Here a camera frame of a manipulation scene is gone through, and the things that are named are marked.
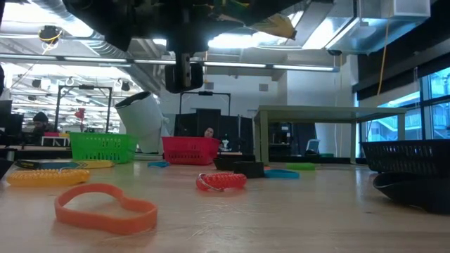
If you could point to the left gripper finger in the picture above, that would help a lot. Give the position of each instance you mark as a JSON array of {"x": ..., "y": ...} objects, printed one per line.
[
  {"x": 274, "y": 5},
  {"x": 228, "y": 21}
]

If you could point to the blue disc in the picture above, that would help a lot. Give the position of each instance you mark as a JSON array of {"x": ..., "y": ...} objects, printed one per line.
[{"x": 281, "y": 174}]

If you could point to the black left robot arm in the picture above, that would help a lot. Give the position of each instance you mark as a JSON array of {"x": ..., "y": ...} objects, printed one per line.
[{"x": 88, "y": 17}]

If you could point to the white office chair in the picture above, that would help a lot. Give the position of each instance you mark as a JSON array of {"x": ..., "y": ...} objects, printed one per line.
[{"x": 313, "y": 144}]

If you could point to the long ceiling light strip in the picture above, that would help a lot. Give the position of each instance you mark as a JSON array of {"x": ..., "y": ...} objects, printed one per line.
[{"x": 246, "y": 64}]

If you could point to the black partition screens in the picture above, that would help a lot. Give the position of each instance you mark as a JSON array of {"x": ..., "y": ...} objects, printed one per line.
[{"x": 207, "y": 121}]

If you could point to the person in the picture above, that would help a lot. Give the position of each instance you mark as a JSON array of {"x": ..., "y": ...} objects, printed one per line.
[
  {"x": 41, "y": 121},
  {"x": 209, "y": 131}
]

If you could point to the green perforated metal shelf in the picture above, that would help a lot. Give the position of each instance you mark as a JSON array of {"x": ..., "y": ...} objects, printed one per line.
[{"x": 316, "y": 113}]

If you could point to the red hanging object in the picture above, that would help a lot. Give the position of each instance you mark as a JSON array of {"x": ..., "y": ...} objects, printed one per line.
[{"x": 81, "y": 114}]

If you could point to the red plastic basket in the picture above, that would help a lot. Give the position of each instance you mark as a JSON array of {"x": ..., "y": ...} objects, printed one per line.
[{"x": 190, "y": 151}]

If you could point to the green plastic basket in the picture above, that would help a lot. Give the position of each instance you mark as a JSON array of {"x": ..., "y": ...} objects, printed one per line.
[{"x": 102, "y": 147}]

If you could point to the blue silicone wristband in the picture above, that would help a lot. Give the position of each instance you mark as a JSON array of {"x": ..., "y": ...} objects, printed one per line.
[{"x": 158, "y": 164}]

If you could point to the black plastic basket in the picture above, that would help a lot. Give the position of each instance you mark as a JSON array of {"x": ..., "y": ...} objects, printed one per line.
[{"x": 404, "y": 158}]

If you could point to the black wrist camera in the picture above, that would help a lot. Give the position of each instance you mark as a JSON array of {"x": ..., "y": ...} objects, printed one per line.
[{"x": 175, "y": 79}]

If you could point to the black gantry frame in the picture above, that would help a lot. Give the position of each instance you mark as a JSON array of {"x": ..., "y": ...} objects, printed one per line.
[
  {"x": 205, "y": 93},
  {"x": 84, "y": 86}
]

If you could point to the silver ceiling duct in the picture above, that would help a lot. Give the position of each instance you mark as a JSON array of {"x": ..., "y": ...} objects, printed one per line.
[{"x": 351, "y": 35}]

